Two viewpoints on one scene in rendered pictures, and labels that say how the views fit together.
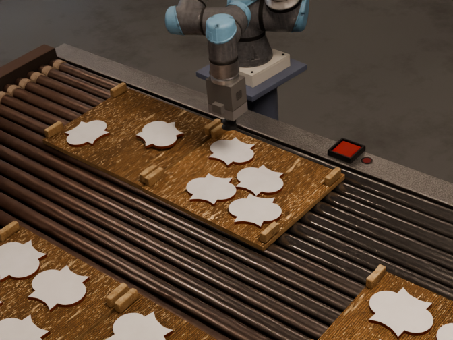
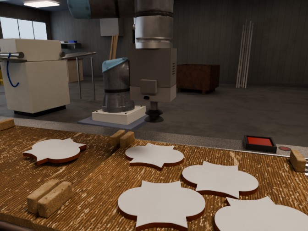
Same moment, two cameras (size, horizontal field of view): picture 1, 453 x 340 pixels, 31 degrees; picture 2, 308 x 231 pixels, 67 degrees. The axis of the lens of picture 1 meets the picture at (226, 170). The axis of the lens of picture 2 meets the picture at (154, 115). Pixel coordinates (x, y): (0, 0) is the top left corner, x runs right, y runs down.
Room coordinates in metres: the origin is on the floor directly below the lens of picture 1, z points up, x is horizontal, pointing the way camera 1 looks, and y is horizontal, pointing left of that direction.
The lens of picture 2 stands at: (1.41, 0.19, 1.17)
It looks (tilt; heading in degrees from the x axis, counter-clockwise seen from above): 15 degrees down; 335
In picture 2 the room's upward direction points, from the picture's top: straight up
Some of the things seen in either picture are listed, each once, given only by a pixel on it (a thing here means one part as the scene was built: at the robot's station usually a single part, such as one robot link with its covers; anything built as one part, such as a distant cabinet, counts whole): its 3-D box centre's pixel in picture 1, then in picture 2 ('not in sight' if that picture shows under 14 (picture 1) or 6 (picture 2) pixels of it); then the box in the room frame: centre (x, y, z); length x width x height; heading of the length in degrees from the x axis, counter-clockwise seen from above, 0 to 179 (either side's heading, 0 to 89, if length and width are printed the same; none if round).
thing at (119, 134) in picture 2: (213, 127); (118, 137); (1.98, 0.03, 0.95); 0.06 x 0.02 x 0.03; 137
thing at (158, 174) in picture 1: (154, 177); (56, 198); (1.76, 0.19, 0.95); 0.06 x 0.02 x 0.03; 137
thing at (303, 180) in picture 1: (243, 183); (194, 186); (1.73, -0.04, 0.93); 0.41 x 0.35 x 0.02; 47
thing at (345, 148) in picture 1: (346, 150); (259, 143); (1.84, -0.33, 0.92); 0.06 x 0.06 x 0.01; 48
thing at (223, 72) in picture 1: (223, 66); (152, 30); (1.86, -0.02, 1.21); 0.08 x 0.08 x 0.05
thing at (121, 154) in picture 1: (133, 134); (19, 156); (2.01, 0.26, 0.93); 0.41 x 0.35 x 0.02; 47
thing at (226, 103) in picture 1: (222, 94); (151, 71); (1.85, -0.01, 1.13); 0.10 x 0.09 x 0.16; 139
